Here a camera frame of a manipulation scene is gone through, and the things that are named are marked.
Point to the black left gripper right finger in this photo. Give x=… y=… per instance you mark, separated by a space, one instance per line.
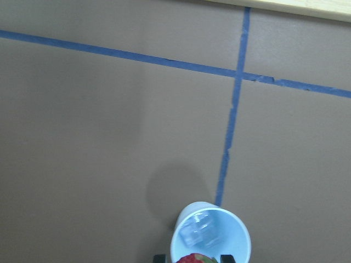
x=227 y=259

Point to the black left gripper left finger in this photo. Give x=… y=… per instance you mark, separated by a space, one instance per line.
x=159 y=258

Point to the red toy strawberry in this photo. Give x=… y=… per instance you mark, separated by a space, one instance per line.
x=196 y=258

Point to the ice cube in cup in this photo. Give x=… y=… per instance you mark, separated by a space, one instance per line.
x=190 y=235
x=205 y=223

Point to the light blue plastic cup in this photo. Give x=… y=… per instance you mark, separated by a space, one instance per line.
x=234 y=236

